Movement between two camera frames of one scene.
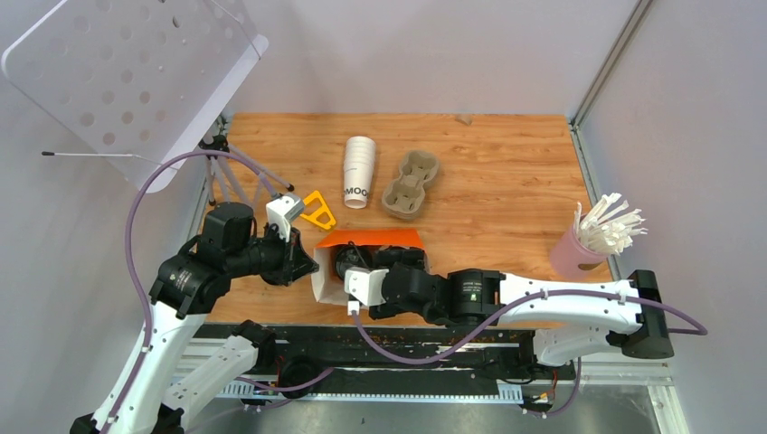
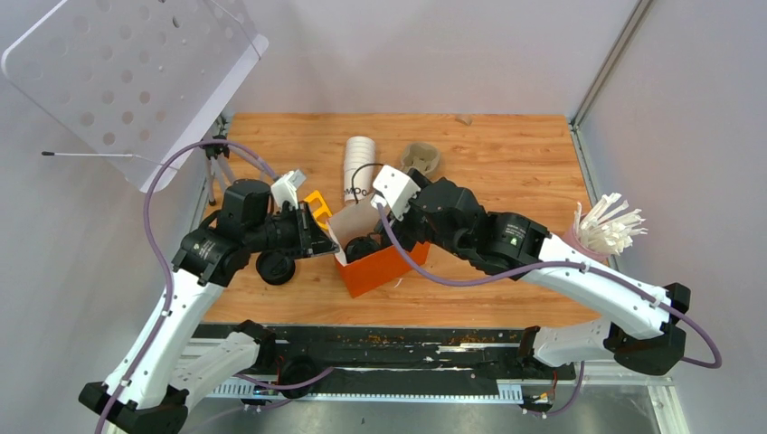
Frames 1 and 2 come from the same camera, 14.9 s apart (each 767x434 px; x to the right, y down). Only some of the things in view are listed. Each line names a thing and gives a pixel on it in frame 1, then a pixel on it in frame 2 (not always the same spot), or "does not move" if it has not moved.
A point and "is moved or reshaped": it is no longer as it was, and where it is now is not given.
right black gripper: x=406 y=259 to x=407 y=239
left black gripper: x=296 y=263 to x=315 y=240
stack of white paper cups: x=359 y=158 does not move
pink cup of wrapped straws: x=583 y=250 does not move
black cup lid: x=351 y=256 to x=359 y=247
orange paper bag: x=327 y=285 is moved or reshaped
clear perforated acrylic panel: x=141 y=80 does not move
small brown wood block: x=466 y=119 does not move
